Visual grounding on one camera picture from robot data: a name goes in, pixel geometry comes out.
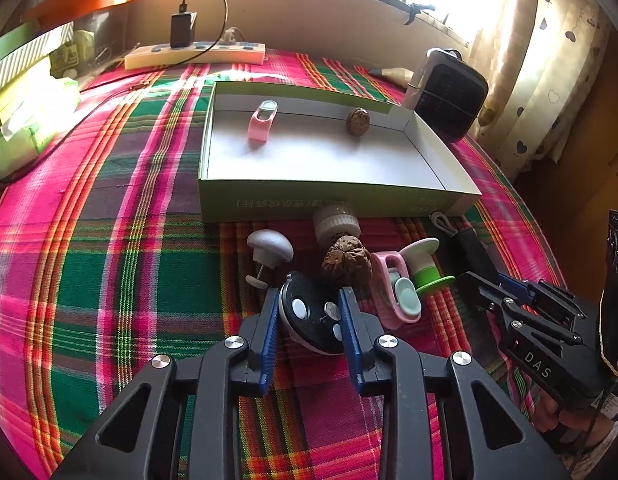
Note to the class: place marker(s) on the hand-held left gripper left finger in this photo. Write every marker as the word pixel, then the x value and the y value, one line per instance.
pixel 270 330

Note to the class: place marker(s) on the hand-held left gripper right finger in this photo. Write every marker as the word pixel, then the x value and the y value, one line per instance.
pixel 350 340

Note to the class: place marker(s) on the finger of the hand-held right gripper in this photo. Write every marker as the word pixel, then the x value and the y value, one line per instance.
pixel 549 301
pixel 481 292

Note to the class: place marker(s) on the black oval disc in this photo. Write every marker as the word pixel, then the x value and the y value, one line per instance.
pixel 309 291

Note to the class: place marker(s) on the green and white spool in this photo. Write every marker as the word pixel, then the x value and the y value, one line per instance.
pixel 427 273

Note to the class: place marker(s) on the large brown walnut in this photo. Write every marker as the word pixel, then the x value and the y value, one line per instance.
pixel 346 260

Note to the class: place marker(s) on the grey mushroom knob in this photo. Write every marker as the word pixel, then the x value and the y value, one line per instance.
pixel 269 246

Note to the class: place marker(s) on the green and white cardboard box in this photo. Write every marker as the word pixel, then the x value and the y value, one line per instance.
pixel 314 155

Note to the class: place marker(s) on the pink clip with teal lens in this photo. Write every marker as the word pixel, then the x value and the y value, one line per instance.
pixel 389 313

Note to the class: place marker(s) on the white ribbed jar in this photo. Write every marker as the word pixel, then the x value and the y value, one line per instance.
pixel 334 222

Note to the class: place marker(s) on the wooden cabinet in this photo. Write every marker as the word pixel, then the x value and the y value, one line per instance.
pixel 589 160

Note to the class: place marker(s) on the plaid cloth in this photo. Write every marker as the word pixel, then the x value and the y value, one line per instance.
pixel 114 260

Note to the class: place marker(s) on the black and white heater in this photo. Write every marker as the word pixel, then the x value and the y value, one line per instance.
pixel 449 95

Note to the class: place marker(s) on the pink pocket magnifier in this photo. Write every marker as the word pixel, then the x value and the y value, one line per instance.
pixel 259 130

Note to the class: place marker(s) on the small brown walnut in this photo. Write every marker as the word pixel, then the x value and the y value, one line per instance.
pixel 358 121

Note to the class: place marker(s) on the beige pointed tube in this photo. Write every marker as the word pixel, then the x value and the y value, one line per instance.
pixel 391 74

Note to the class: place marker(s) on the cream heart-print curtain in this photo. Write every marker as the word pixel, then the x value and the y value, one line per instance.
pixel 539 60

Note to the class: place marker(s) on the black window latch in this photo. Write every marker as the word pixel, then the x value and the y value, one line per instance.
pixel 414 12

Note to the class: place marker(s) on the cream power strip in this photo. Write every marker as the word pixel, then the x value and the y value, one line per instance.
pixel 154 60

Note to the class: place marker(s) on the white plug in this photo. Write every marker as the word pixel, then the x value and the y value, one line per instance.
pixel 230 36

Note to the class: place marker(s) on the black charger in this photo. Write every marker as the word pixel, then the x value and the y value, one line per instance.
pixel 183 30

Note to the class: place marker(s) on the green tissue pack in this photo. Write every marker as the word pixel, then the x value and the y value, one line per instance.
pixel 29 120

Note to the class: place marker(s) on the small green carton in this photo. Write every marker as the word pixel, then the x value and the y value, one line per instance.
pixel 74 55

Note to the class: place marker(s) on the green striped box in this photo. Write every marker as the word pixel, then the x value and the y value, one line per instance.
pixel 24 55

